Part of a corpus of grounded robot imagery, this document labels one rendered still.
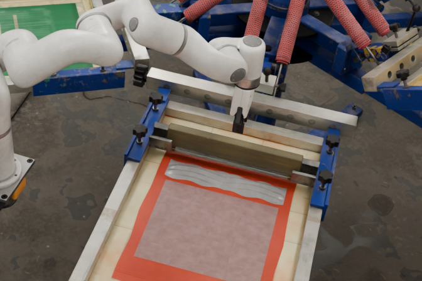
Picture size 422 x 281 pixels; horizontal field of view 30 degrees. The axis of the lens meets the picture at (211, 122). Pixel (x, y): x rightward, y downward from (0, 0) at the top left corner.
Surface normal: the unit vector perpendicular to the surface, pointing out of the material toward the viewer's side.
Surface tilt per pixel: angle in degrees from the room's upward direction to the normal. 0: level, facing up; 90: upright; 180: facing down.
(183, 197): 0
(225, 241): 0
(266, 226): 0
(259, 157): 90
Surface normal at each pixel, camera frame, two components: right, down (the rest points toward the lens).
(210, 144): -0.24, 0.62
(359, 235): 0.11, -0.74
